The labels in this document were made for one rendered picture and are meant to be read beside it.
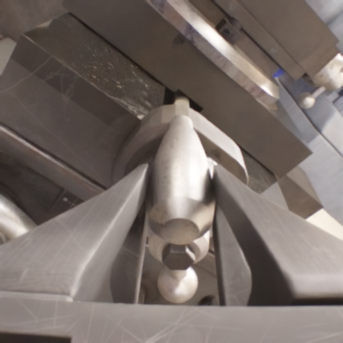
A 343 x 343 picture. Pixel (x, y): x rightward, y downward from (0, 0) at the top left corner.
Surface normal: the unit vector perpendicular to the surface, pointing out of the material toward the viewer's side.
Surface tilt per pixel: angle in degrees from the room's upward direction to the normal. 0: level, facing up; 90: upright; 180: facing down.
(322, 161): 90
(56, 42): 0
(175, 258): 90
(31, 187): 90
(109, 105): 90
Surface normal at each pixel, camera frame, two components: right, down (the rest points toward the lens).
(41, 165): -0.03, 0.58
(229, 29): -0.25, 0.40
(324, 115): -0.77, -0.53
